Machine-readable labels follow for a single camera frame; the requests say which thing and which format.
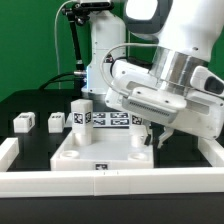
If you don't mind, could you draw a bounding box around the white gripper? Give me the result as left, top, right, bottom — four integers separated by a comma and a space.
105, 60, 224, 149

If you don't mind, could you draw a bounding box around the white square table top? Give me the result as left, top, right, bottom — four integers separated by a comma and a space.
50, 128, 154, 171

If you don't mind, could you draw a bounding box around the white right fence bar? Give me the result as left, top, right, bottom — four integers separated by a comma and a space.
198, 138, 224, 167

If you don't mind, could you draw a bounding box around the white fence bar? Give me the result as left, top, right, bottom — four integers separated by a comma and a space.
0, 138, 19, 172
198, 138, 224, 167
0, 168, 224, 198

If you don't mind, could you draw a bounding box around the white marker sheet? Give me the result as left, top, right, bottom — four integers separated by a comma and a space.
64, 111, 134, 129

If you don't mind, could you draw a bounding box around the white front fence bar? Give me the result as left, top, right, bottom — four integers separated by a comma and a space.
0, 168, 224, 198

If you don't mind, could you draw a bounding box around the white left fence bar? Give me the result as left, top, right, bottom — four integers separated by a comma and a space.
0, 138, 19, 172

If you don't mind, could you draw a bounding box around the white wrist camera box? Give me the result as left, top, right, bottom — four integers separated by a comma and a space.
190, 66, 224, 97

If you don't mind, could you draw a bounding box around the black cable bundle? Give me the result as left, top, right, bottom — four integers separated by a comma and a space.
38, 71, 88, 92

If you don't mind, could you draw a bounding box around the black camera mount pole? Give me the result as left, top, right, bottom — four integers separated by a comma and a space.
62, 3, 89, 72

